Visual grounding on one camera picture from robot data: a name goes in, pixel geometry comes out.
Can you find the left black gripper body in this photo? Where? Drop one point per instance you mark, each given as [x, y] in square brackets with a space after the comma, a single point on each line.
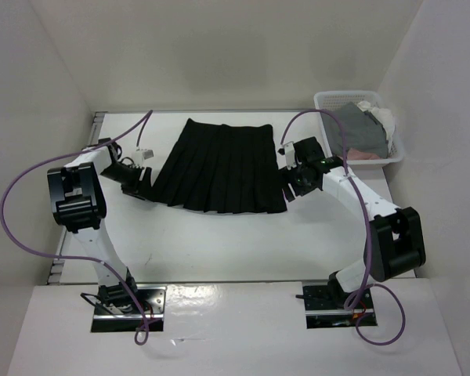
[128, 175]

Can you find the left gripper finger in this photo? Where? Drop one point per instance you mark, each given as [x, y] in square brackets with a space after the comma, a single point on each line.
[132, 193]
[146, 182]

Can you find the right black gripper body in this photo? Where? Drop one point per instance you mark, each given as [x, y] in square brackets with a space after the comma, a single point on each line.
[297, 178]

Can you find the black pleated skirt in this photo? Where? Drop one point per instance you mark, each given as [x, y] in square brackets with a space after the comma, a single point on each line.
[223, 169]

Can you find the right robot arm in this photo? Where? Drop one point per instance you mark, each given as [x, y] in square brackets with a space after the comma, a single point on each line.
[394, 240]

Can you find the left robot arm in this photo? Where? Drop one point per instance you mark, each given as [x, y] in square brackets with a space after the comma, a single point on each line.
[115, 292]

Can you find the pink cloth in basket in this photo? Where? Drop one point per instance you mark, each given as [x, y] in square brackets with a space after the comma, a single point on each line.
[358, 155]

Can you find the grey skirt in basket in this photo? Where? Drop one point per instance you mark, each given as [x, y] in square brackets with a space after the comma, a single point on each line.
[362, 131]

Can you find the white cloth in basket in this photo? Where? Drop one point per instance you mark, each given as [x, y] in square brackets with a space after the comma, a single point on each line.
[383, 116]

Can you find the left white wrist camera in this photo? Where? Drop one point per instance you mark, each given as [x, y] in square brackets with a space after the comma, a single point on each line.
[140, 155]

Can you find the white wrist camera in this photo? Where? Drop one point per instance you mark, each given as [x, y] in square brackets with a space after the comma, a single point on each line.
[140, 155]
[288, 151]

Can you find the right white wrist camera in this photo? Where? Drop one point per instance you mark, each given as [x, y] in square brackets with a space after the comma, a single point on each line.
[288, 151]

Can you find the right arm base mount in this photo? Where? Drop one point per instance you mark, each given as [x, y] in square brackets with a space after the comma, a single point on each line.
[323, 309]

